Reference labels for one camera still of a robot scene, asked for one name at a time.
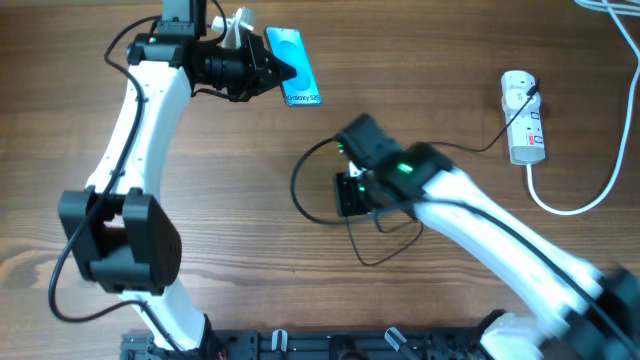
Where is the blue screen smartphone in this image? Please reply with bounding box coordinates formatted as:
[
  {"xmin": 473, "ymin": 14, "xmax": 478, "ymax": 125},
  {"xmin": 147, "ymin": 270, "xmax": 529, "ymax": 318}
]
[{"xmin": 264, "ymin": 27, "xmax": 322, "ymax": 107}]

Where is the black USB charger cable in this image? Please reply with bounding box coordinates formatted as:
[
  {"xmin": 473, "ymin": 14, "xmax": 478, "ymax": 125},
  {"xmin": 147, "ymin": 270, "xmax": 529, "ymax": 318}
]
[{"xmin": 344, "ymin": 82, "xmax": 541, "ymax": 267}]

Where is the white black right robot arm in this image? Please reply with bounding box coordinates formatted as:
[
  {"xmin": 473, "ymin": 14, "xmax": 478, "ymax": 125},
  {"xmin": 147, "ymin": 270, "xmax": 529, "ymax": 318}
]
[{"xmin": 335, "ymin": 113, "xmax": 639, "ymax": 359}]

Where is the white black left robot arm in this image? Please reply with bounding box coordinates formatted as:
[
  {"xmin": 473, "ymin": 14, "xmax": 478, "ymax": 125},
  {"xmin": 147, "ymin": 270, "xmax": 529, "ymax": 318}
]
[{"xmin": 58, "ymin": 1, "xmax": 296, "ymax": 359}]

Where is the white power strip socket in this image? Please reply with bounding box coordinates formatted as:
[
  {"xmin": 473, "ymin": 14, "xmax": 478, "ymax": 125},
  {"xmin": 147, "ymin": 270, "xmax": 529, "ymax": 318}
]
[{"xmin": 501, "ymin": 70, "xmax": 546, "ymax": 166}]

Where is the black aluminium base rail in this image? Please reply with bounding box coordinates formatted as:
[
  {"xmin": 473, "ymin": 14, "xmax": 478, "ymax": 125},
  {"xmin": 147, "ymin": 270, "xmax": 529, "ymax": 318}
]
[{"xmin": 120, "ymin": 327, "xmax": 490, "ymax": 360}]

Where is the white power strip cord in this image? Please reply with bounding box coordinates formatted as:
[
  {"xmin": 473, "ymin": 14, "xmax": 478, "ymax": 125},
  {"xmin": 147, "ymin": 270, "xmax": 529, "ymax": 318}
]
[{"xmin": 525, "ymin": 0, "xmax": 640, "ymax": 217}]

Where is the white cables top corner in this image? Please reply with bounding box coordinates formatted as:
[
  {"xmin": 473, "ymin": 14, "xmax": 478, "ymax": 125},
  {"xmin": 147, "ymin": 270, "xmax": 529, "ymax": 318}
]
[{"xmin": 573, "ymin": 0, "xmax": 640, "ymax": 18}]

